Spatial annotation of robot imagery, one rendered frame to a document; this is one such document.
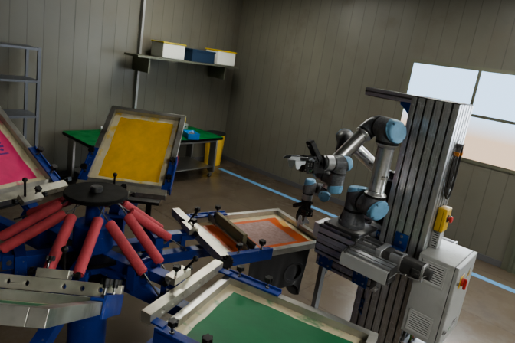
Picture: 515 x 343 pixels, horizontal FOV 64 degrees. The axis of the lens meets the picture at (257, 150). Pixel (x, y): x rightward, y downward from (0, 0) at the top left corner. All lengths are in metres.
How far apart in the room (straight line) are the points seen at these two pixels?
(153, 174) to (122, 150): 0.32
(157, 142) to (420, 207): 1.90
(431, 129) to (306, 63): 4.96
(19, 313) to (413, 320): 2.03
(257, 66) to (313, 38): 1.29
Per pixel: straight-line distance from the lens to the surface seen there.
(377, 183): 2.24
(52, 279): 1.83
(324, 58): 6.95
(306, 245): 2.74
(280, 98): 7.41
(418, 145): 2.37
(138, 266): 2.09
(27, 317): 0.99
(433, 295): 2.47
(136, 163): 3.08
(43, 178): 2.98
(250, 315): 2.04
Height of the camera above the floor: 2.10
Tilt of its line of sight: 13 degrees down
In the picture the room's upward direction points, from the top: 9 degrees clockwise
